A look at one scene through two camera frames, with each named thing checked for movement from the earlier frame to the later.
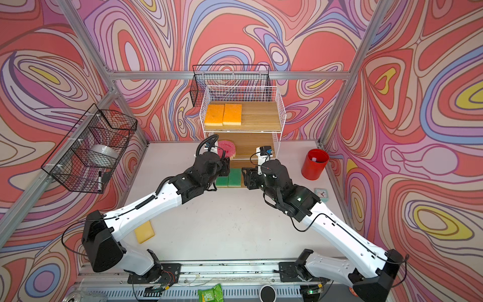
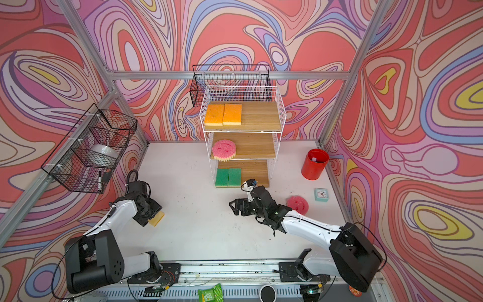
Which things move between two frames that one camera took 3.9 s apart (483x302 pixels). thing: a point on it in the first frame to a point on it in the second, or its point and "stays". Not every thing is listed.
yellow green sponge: (234, 177) stays
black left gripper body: (222, 168) to (151, 207)
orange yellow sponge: (214, 114) stays
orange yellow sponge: (233, 114) stays
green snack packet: (212, 294) stays
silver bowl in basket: (105, 150) stays
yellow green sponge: (222, 182) stays
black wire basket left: (87, 155) stays
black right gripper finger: (245, 172) to (239, 206)
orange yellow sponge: (144, 232) to (157, 219)
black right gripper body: (255, 180) to (251, 208)
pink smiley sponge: (226, 148) stays
